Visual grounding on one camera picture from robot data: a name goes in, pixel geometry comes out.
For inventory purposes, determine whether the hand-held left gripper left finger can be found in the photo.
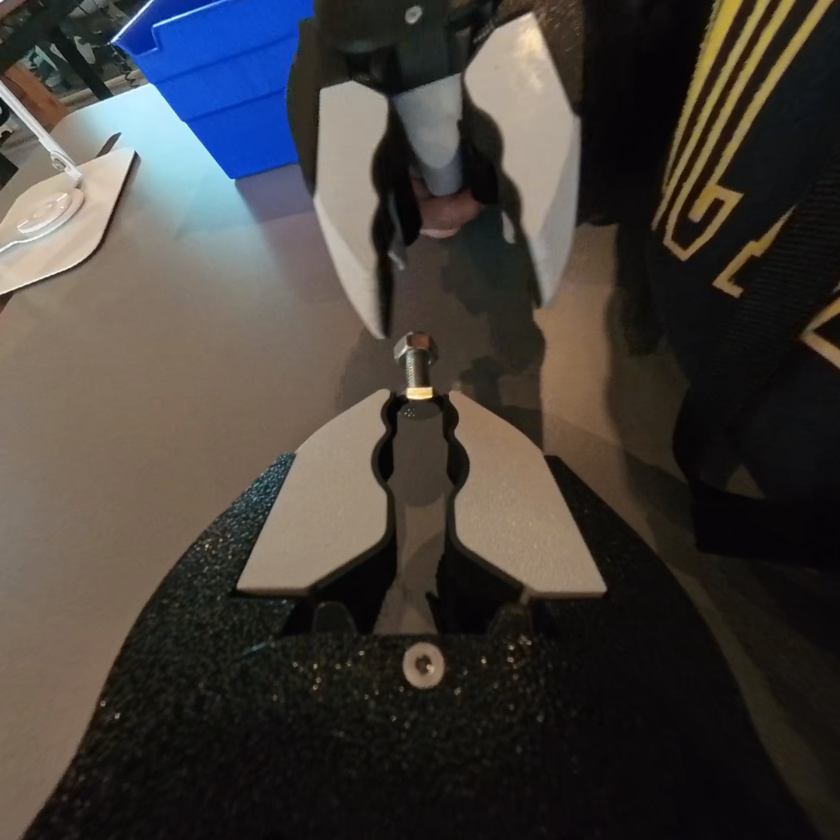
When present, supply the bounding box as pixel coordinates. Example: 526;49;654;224
235;388;400;598

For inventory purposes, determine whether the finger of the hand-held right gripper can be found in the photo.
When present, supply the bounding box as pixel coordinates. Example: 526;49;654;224
461;12;583;311
312;80;411;340

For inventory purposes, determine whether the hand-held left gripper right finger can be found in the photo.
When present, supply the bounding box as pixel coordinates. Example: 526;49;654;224
445;390;607;602

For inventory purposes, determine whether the steel hex bolt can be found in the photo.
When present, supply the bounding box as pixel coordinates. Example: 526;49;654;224
395;357;448;422

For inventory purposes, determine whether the person's right hand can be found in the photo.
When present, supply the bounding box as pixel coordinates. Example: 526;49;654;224
412;189;481;241

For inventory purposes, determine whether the blue plastic bin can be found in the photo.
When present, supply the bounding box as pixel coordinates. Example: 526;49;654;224
110;0;317;181

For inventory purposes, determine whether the white flat stand base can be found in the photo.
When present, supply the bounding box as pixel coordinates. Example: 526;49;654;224
0;146;139;298

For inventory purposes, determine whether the black yellow printed garment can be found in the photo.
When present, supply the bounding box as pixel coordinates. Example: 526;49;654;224
581;0;840;572

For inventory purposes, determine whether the dark background furniture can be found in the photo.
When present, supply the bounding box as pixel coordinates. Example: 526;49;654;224
0;0;155;102

